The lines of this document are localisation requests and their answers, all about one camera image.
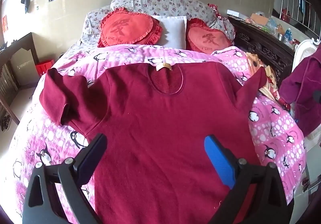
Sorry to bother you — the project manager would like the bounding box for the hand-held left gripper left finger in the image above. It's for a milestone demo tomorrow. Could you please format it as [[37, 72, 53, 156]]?
[[22, 134, 108, 224]]

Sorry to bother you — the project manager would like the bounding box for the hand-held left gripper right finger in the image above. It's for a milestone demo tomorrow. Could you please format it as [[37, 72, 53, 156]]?
[[204, 135, 294, 224]]

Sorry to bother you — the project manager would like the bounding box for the dark red sweater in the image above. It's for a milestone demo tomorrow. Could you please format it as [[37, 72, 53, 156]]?
[[40, 61, 267, 224]]

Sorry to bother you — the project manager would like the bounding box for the pink penguin blanket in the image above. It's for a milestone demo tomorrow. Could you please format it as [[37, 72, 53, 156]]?
[[11, 44, 308, 224]]

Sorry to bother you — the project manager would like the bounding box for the pair of dark shoes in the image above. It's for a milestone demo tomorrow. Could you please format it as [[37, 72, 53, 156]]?
[[0, 116, 11, 132]]

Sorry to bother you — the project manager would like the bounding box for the orange patterned cloth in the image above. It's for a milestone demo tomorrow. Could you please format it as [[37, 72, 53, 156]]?
[[246, 52, 280, 98]]

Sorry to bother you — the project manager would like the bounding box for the red box on floor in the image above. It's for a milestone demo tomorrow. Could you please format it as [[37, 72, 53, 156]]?
[[35, 59, 55, 77]]

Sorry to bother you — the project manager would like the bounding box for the purple fleece jacket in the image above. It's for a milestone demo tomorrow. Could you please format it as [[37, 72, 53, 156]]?
[[279, 43, 321, 137]]

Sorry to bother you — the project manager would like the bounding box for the small red heart pillow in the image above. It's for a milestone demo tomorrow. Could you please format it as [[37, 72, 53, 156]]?
[[186, 18, 234, 52]]

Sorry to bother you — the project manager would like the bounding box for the dark wooden side cabinet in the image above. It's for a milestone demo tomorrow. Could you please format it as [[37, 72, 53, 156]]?
[[0, 33, 39, 125]]

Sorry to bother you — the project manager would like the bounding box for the carved dark wooden cabinet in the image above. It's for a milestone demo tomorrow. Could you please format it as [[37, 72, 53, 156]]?
[[227, 15, 296, 89]]

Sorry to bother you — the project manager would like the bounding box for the white pillow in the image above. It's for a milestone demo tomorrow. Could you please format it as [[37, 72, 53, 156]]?
[[150, 15, 188, 50]]

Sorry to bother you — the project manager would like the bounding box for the large red heart pillow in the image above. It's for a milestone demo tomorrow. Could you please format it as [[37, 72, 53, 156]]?
[[97, 7, 163, 48]]

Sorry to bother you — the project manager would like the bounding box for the white chair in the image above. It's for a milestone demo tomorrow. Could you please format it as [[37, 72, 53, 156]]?
[[292, 38, 321, 190]]

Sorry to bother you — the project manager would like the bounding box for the blue plastic bottle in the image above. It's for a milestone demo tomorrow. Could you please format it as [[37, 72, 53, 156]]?
[[284, 28, 293, 44]]

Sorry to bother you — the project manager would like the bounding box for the orange cardboard box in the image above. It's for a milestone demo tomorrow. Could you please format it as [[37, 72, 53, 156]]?
[[250, 13, 271, 26]]

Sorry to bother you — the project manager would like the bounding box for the white flat box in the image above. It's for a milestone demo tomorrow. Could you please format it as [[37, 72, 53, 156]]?
[[227, 9, 244, 18]]

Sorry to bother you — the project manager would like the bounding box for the floral rolled quilt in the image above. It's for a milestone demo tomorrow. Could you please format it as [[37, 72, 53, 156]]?
[[81, 0, 235, 46]]

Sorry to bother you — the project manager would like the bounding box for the metal stair railing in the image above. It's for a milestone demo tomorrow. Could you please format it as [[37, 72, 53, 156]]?
[[276, 0, 319, 39]]

